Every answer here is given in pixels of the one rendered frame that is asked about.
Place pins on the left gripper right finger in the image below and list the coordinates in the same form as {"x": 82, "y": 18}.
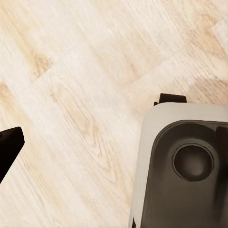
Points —
{"x": 221, "y": 141}

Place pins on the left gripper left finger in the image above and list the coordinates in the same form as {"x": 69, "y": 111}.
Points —
{"x": 11, "y": 142}

